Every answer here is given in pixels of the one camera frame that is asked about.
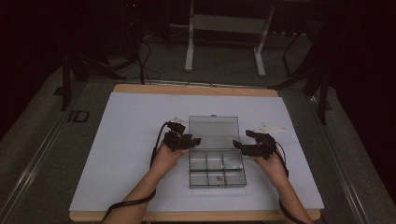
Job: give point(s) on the person's left hand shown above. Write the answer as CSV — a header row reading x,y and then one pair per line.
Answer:
x,y
168,160

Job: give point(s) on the small brown item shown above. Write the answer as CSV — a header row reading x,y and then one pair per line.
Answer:
x,y
219,178

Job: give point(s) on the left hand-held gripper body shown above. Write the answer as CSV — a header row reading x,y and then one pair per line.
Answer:
x,y
176,142

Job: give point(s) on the white table cover sheet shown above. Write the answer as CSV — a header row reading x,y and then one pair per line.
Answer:
x,y
130,149

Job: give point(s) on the clear plastic compartment box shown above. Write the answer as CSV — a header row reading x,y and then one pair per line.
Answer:
x,y
214,155

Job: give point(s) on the white metal stand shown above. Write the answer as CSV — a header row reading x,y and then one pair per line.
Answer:
x,y
229,24

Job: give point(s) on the person's right hand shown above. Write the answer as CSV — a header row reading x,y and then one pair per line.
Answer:
x,y
271,169

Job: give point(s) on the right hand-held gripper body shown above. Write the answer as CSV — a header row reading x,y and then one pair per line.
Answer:
x,y
260,147

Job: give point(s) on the black tripod stand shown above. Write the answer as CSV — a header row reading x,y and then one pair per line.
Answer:
x,y
84,67
314,77

